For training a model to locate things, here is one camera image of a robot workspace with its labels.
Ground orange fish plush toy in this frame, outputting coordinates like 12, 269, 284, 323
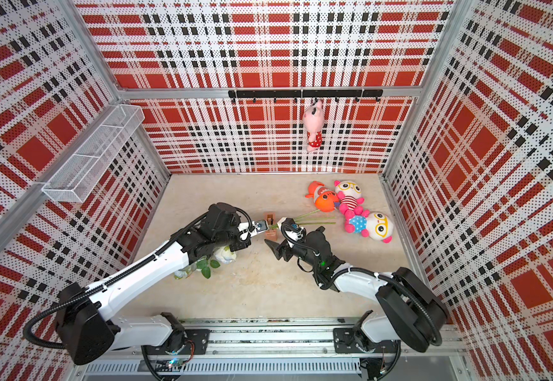
306, 181, 340, 213

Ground white rose bouquet green stems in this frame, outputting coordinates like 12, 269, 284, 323
173, 208, 338, 280

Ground pink striped owl plush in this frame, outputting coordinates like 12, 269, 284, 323
334, 180, 370, 221

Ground white blue owl plush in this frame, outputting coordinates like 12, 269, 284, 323
345, 211, 395, 244

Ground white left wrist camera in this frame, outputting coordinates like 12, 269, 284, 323
238, 220, 270, 239

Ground white wire mesh basket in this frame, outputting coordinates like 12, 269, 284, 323
42, 104, 145, 203

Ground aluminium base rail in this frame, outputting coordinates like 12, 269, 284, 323
85, 316, 468, 377

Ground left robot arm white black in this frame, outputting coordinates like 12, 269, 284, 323
23, 203, 268, 365

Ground black hook rail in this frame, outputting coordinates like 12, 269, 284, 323
228, 89, 384, 102

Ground orange tape dispenser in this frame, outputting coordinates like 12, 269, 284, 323
265, 212, 278, 241

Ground pink hanging plush toy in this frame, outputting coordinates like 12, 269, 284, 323
303, 100, 325, 152

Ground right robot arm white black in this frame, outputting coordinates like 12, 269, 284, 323
265, 219, 449, 352

